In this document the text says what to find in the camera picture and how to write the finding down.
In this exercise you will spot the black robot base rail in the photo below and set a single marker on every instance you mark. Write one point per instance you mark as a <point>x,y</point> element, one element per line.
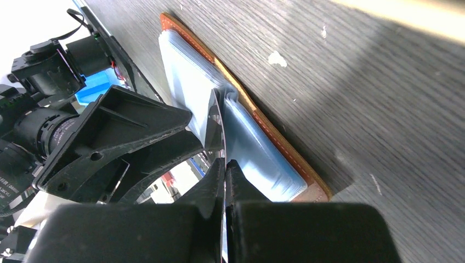
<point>128,71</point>

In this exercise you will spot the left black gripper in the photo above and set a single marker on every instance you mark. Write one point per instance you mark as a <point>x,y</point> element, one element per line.
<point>76,147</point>

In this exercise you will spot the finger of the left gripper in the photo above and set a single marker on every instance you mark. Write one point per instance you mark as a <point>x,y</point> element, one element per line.
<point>150,163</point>

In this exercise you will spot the brown leather card holder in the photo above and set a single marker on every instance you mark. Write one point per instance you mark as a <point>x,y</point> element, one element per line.
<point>268,161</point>

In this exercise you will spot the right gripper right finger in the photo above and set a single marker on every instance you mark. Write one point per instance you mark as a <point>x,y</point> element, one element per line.
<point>259,230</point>

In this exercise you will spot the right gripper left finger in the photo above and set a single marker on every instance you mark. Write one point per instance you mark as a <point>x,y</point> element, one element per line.
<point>188,230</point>

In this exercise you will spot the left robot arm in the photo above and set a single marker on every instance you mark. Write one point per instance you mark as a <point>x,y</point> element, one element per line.
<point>51,76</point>

